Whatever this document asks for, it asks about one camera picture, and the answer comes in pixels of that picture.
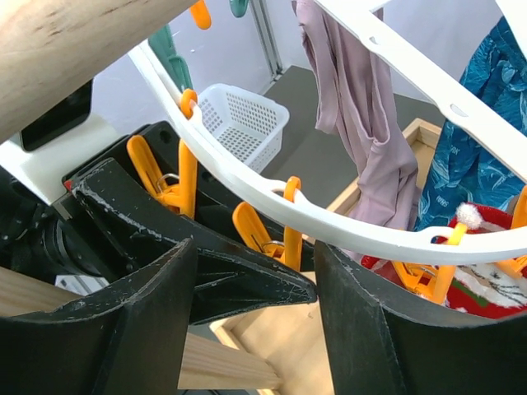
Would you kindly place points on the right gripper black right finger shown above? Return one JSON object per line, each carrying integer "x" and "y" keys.
{"x": 382, "y": 339}

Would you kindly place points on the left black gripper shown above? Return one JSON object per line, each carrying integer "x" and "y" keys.
{"x": 153, "y": 157}

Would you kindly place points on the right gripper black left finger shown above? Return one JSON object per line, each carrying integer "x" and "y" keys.
{"x": 127, "y": 338}

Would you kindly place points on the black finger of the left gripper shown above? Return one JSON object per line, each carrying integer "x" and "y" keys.
{"x": 132, "y": 229}

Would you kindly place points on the red santa christmas sock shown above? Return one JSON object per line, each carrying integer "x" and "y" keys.
{"x": 482, "y": 289}

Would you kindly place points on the white oval clip hanger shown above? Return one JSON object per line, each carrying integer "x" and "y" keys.
{"x": 449, "y": 32}

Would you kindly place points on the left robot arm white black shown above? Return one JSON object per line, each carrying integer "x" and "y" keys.
{"x": 38, "y": 241}

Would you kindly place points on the mauve cloth on hanger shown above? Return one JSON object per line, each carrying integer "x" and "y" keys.
{"x": 356, "y": 102}

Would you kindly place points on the white perforated plastic basket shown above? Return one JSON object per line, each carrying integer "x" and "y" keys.
{"x": 247, "y": 124}

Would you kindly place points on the blue patterned cloth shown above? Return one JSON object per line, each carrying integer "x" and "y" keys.
{"x": 461, "y": 169}

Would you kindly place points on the wooden drying rack stand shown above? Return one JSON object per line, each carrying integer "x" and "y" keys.
{"x": 279, "y": 349}

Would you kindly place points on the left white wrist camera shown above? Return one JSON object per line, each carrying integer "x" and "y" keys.
{"x": 56, "y": 143}

